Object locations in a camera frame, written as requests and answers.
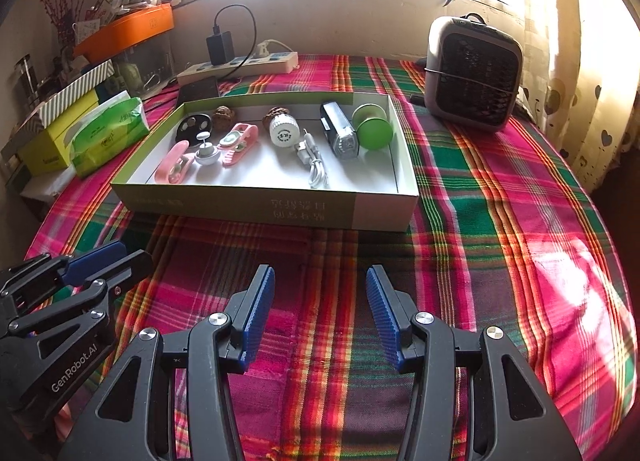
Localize striped grey-white box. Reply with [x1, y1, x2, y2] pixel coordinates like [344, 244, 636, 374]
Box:
[37, 59, 115, 126]

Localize clear glass container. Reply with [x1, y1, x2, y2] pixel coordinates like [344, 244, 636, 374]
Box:
[112, 36, 177, 92]

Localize white cable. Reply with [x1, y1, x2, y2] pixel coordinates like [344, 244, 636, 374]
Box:
[295, 133, 331, 189]

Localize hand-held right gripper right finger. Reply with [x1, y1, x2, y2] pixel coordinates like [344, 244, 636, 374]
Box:
[365, 265, 583, 461]

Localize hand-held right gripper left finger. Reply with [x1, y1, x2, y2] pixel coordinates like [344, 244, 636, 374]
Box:
[57, 263, 277, 461]

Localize white shallow cardboard box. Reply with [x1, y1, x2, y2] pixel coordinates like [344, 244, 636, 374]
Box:
[110, 92, 420, 232]

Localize grey mini heater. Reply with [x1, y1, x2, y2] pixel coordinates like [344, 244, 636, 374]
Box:
[424, 15, 523, 132]

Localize black bike light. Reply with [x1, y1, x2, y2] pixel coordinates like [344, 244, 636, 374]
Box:
[319, 101, 361, 159]

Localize pink clip with green pad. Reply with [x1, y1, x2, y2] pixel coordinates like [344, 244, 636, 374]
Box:
[217, 123, 260, 168]

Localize white power strip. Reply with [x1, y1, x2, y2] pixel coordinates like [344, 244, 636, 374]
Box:
[176, 52, 299, 88]

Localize red flower branches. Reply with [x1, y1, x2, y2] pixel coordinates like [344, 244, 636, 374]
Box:
[32, 0, 81, 49]

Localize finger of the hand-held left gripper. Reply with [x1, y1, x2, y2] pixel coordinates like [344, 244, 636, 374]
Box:
[0, 240, 126, 309]
[0, 251, 154, 357]

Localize yellow box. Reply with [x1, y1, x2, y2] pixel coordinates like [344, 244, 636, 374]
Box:
[17, 91, 101, 176]

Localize white round knob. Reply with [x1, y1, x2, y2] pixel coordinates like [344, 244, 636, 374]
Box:
[194, 133, 221, 166]

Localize plaid tablecloth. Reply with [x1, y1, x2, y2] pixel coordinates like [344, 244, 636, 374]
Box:
[25, 53, 636, 461]

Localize white printed card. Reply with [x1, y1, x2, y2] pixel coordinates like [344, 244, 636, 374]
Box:
[74, 18, 101, 42]

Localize white ribbed cap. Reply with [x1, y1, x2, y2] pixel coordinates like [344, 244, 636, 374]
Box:
[269, 116, 300, 148]

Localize green tissue pack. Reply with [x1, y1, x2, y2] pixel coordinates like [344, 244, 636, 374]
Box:
[65, 91, 151, 179]

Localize black charger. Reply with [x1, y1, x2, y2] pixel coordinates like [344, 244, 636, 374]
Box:
[206, 31, 236, 66]

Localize black phone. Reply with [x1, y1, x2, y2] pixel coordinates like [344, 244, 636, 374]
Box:
[177, 77, 222, 104]

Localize plain pink clip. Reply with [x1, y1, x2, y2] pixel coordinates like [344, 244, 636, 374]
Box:
[155, 140, 197, 186]

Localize white paper sheet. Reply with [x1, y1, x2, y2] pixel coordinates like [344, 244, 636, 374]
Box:
[20, 173, 76, 202]

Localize orange tray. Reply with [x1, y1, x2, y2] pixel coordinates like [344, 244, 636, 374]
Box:
[74, 3, 175, 64]

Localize black round device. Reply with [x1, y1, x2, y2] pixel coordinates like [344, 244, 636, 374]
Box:
[175, 113, 215, 142]

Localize heart patterned curtain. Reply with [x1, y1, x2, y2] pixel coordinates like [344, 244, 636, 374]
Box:
[525, 0, 636, 192]

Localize green and white spool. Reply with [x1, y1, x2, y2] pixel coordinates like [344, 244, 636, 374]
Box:
[351, 103, 396, 152]

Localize black charger cable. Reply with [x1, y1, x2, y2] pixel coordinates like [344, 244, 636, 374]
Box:
[212, 5, 258, 82]

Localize metal french press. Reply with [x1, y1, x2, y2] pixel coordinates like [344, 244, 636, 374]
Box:
[12, 55, 43, 114]

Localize white plug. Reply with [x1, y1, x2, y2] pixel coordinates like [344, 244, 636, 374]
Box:
[255, 39, 293, 59]

